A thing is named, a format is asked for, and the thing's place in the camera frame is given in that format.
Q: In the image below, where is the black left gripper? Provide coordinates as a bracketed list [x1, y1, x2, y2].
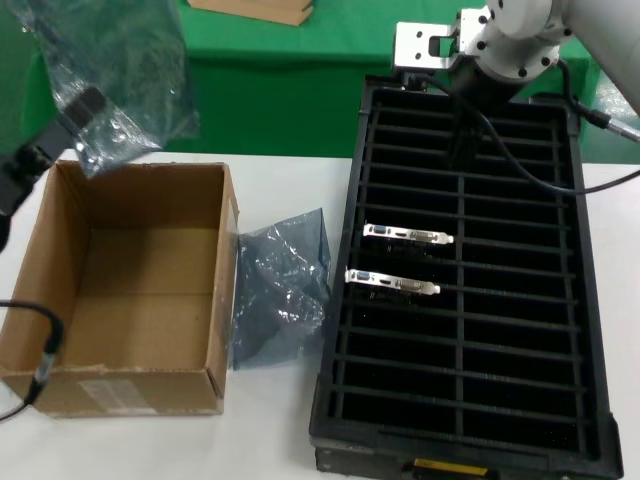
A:
[0, 85, 107, 256]

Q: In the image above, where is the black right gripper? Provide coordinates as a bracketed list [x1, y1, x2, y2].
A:
[444, 62, 526, 171]

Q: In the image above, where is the grey antistatic bag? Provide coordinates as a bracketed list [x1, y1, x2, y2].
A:
[230, 208, 332, 371]
[9, 0, 201, 179]

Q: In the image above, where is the graphics card with silver bracket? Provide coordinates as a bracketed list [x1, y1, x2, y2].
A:
[363, 223, 455, 251]
[345, 268, 442, 301]

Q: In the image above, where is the black slotted container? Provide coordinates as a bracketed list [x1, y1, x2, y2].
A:
[308, 74, 625, 480]

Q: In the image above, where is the open brown cardboard box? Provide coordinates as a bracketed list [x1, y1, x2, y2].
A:
[0, 160, 240, 419]

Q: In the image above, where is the flat folded cardboard box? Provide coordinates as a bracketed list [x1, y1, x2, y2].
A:
[187, 0, 316, 26]

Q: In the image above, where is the green tablecloth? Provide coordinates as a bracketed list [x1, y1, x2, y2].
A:
[0, 0, 601, 162]

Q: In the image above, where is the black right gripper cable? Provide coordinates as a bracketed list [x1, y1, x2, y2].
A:
[429, 59, 640, 194]

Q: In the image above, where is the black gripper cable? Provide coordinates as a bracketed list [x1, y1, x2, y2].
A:
[0, 298, 65, 424]
[429, 59, 640, 194]

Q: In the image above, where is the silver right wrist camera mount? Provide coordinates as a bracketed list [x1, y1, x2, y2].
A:
[391, 7, 496, 91]

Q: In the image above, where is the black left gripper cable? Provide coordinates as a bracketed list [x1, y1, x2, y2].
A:
[0, 298, 65, 424]

